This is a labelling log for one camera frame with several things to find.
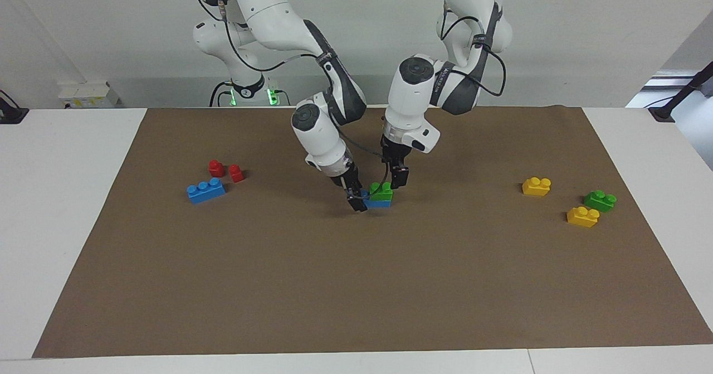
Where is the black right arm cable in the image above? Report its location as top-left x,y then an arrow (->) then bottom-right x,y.
195,0 -> 390,196

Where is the white wall socket box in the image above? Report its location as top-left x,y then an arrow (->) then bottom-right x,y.
58,81 -> 121,109

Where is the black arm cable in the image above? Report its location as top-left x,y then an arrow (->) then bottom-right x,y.
439,3 -> 508,98
195,0 -> 390,196

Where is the black table clamp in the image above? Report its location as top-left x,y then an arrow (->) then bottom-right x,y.
0,90 -> 29,124

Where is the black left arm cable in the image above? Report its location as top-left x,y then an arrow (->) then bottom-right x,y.
439,3 -> 508,98

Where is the brown table mat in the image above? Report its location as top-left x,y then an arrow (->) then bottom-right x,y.
32,105 -> 713,359

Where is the black stand pole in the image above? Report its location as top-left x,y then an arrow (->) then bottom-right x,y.
648,62 -> 713,123

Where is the yellow two-stud toy block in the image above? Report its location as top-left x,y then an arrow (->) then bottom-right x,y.
522,177 -> 552,197
567,207 -> 600,229

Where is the black base cable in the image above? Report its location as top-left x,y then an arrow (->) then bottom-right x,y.
209,81 -> 232,108

